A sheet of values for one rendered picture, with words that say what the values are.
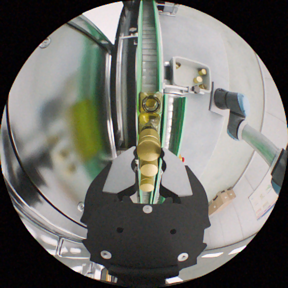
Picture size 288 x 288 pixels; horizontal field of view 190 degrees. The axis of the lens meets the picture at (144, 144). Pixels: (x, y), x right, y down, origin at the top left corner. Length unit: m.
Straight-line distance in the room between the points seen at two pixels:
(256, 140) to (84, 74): 0.59
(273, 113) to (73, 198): 3.90
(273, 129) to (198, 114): 3.31
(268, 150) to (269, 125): 3.29
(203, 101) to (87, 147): 0.62
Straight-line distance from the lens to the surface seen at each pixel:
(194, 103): 0.61
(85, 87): 0.21
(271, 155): 0.45
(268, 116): 3.79
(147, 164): 0.17
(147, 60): 0.45
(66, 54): 0.19
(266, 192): 3.87
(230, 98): 0.59
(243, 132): 0.53
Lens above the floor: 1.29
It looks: 62 degrees down
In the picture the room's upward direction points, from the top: 173 degrees counter-clockwise
